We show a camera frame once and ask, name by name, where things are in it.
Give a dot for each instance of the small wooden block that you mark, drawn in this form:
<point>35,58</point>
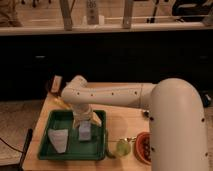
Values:
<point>56,84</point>

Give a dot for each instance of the red bowl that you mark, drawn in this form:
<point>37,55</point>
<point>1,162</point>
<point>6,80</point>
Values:
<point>142,148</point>

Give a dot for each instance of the green round cup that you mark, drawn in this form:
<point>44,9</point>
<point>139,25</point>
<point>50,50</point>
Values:
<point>123,148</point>

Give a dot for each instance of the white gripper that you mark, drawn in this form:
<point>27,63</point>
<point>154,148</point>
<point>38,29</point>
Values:
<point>80,114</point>

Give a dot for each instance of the light blue sponge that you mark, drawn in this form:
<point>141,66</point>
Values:
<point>85,131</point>

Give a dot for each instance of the white crumpled cloth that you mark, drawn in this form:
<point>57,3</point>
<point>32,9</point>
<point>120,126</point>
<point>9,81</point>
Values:
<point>58,139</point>

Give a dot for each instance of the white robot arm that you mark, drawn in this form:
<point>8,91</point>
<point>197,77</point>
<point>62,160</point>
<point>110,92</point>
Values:
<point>178,134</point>

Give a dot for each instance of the white wooden frame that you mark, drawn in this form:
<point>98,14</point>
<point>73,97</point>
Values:
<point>30,17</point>

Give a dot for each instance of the green plastic tray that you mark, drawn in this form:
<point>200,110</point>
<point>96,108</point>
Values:
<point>76,149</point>

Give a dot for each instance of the yellow wooden stick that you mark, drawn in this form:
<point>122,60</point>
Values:
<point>61,103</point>

